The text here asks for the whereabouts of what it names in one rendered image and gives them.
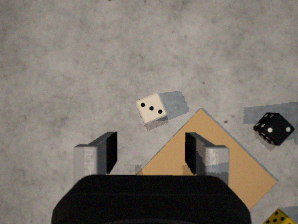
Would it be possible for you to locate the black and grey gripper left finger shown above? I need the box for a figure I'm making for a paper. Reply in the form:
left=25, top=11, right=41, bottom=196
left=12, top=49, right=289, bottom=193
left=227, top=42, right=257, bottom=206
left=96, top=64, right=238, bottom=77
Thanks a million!
left=74, top=132, right=117, bottom=185

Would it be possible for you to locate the tan mat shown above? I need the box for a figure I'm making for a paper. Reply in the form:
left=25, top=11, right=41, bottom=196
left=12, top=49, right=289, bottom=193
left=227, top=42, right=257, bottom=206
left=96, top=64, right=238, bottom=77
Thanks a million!
left=136, top=109, right=276, bottom=210

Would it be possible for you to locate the yellow die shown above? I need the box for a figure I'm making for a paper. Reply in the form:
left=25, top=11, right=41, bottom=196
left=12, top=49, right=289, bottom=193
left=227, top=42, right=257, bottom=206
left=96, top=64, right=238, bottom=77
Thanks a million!
left=263, top=209, right=296, bottom=224

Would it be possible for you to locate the black die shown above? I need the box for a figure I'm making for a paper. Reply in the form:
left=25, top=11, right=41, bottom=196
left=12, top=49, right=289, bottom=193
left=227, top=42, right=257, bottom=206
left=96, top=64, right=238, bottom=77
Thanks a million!
left=253, top=112, right=294, bottom=146

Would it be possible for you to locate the white die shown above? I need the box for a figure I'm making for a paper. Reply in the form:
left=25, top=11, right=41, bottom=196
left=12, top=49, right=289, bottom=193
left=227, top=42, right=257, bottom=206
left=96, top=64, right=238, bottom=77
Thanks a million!
left=136, top=92, right=167, bottom=124

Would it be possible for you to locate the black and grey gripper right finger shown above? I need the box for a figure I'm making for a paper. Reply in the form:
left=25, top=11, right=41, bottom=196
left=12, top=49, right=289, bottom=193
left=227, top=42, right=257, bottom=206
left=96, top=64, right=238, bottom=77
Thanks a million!
left=185, top=132, right=229, bottom=186

